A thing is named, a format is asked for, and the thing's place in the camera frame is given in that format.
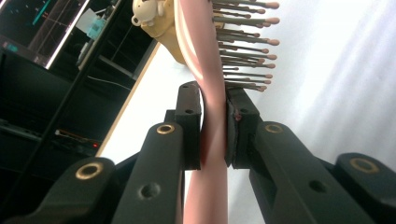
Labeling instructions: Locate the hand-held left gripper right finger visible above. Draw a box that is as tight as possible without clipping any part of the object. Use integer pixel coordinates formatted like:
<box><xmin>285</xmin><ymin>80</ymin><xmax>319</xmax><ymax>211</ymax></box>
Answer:
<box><xmin>224</xmin><ymin>87</ymin><xmax>262</xmax><ymax>171</ymax></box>

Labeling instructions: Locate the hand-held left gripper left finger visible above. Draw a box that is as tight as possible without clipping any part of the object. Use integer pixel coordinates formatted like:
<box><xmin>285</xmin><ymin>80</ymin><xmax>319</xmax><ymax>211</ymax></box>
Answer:
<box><xmin>174</xmin><ymin>81</ymin><xmax>204</xmax><ymax>172</ymax></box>

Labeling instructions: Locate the pink hairbrush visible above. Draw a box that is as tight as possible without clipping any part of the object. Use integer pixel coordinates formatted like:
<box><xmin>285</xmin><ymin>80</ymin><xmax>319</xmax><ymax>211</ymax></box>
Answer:
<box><xmin>173</xmin><ymin>0</ymin><xmax>281</xmax><ymax>224</ymax></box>

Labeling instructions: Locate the yellow holder with bear figure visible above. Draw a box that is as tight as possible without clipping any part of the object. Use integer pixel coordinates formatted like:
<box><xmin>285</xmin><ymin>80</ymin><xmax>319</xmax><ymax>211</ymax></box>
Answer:
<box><xmin>131</xmin><ymin>0</ymin><xmax>225</xmax><ymax>66</ymax></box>

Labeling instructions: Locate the black device with red light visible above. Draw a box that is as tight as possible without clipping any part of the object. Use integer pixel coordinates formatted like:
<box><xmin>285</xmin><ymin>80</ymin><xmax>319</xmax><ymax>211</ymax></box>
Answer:
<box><xmin>54</xmin><ymin>129</ymin><xmax>101</xmax><ymax>157</ymax></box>

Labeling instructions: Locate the black shelf rack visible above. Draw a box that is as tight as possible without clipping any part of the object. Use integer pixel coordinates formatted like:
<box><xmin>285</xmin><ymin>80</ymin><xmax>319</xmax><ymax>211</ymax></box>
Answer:
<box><xmin>0</xmin><ymin>0</ymin><xmax>157</xmax><ymax>218</ymax></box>

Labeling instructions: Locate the teal and white device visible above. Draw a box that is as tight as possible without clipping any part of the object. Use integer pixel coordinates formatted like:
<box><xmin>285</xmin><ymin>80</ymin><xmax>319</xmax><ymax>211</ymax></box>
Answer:
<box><xmin>86</xmin><ymin>16</ymin><xmax>107</xmax><ymax>41</ymax></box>

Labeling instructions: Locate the computer monitor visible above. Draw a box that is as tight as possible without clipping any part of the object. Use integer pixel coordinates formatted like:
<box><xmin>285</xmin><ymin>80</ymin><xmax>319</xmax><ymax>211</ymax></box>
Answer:
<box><xmin>0</xmin><ymin>0</ymin><xmax>92</xmax><ymax>70</ymax></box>

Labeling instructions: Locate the white cable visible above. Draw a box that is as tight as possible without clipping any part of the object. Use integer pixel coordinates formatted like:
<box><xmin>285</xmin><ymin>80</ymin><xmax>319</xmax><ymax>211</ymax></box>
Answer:
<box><xmin>87</xmin><ymin>74</ymin><xmax>133</xmax><ymax>91</ymax></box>

